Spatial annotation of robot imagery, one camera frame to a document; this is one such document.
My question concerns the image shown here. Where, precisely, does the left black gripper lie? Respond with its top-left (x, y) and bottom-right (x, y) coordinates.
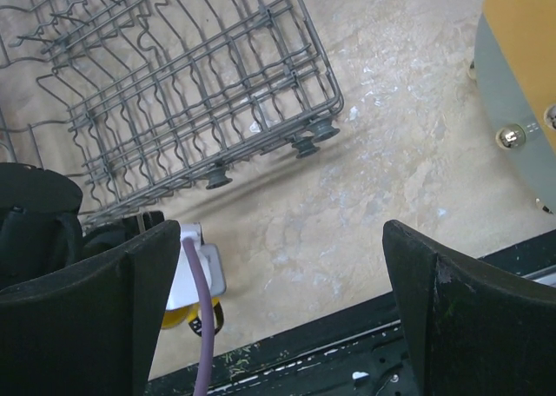
top-left (1, 162), bottom-right (164, 290)

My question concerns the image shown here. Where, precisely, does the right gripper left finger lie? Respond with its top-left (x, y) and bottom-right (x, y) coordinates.
top-left (1, 220), bottom-right (181, 395)

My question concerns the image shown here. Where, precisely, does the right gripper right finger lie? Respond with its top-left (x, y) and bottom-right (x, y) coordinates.
top-left (382, 220), bottom-right (555, 395)

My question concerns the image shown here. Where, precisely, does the white cylinder with orange lid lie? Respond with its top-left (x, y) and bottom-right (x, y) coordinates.
top-left (469, 0), bottom-right (555, 213)

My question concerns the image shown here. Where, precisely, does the aluminium frame rail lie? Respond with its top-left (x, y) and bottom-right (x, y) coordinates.
top-left (524, 266), bottom-right (556, 287)

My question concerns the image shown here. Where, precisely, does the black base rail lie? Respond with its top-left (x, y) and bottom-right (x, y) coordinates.
top-left (145, 228), bottom-right (556, 396)

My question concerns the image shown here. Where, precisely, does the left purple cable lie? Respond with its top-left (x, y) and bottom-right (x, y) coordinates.
top-left (181, 238), bottom-right (217, 396)

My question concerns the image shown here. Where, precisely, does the grey wire dish rack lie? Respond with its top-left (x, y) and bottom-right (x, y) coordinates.
top-left (1, 0), bottom-right (344, 227)

